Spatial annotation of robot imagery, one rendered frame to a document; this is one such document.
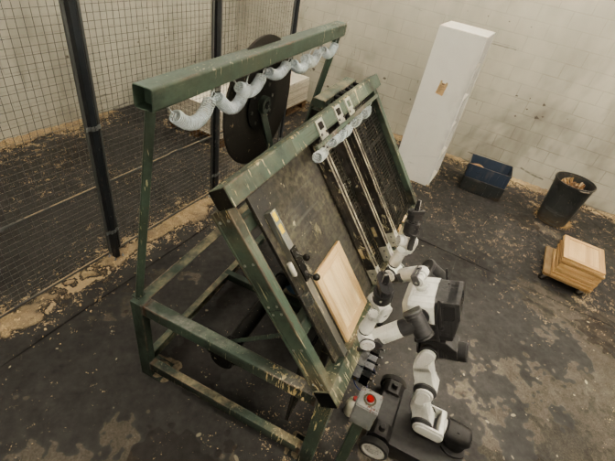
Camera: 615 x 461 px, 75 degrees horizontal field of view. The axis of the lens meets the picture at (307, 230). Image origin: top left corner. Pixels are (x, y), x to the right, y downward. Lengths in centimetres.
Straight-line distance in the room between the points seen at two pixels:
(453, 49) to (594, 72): 216
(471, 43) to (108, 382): 508
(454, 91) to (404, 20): 196
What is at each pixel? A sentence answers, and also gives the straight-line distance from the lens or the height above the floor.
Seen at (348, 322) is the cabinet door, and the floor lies 95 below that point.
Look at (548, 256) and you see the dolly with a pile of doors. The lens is 553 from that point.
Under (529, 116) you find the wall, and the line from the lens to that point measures 709.
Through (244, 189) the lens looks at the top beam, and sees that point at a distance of 175.
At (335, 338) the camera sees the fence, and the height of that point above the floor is 101.
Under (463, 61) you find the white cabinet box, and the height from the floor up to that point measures 174.
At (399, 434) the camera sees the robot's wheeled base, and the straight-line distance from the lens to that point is 311.
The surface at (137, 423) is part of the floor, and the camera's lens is 316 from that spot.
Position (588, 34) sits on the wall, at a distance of 689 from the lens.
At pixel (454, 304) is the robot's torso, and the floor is 141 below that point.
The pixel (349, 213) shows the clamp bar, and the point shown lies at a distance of 256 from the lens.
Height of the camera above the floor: 280
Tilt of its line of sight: 38 degrees down
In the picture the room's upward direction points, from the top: 11 degrees clockwise
